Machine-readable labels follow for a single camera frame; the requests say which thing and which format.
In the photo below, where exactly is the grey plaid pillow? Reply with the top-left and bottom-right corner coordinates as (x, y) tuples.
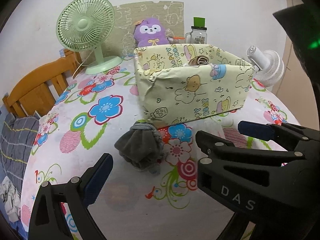
(1, 113), (39, 193)

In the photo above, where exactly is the grey rolled sock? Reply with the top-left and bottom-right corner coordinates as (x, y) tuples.
(114, 121), (164, 174)

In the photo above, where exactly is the purple plush toy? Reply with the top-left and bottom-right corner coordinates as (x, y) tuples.
(133, 17), (169, 47)

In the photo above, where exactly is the green cartoon board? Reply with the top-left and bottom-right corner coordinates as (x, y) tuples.
(102, 0), (185, 58)

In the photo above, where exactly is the green desk fan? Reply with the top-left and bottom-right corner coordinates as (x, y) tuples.
(56, 0), (123, 75)

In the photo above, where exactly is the toothpick holder with bird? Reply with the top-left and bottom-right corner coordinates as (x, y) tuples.
(167, 36), (185, 44)

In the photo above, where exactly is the white standing fan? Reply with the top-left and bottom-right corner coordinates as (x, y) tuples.
(246, 46), (285, 87)

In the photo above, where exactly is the glass jar with green lid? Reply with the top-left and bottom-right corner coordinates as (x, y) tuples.
(185, 17), (207, 44)

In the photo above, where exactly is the yellow cartoon storage box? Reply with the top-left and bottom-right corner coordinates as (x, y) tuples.
(135, 44), (255, 128)

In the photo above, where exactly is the floral tablecloth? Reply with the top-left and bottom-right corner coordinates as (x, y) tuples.
(21, 60), (297, 239)

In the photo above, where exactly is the brown rolled cloth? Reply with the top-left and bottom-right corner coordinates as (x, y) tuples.
(188, 55), (209, 67)

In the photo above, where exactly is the beige door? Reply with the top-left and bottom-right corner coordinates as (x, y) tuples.
(271, 0), (320, 128)

